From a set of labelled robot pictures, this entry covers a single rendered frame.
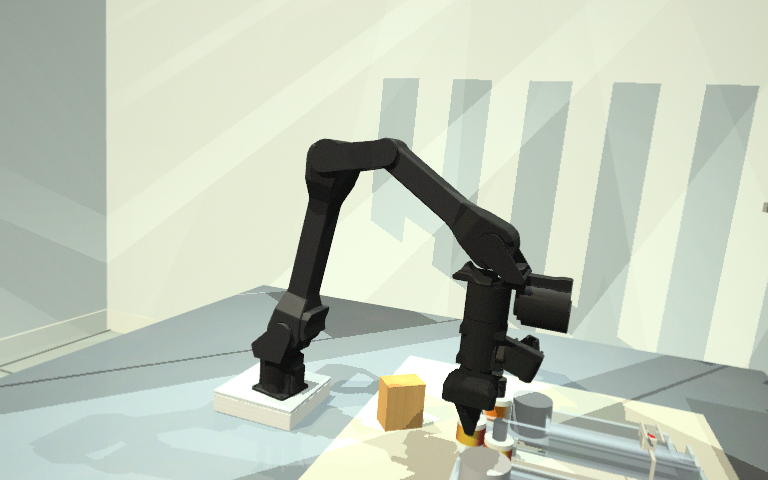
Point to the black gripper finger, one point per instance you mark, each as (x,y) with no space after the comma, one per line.
(469,418)
(496,375)

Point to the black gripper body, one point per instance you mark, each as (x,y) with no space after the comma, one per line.
(468,386)

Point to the orange jar with black cap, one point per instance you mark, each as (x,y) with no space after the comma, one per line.
(503,404)

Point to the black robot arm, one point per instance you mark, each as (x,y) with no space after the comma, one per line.
(332,169)

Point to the orange-yellow wooden block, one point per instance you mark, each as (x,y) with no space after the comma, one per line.
(401,402)

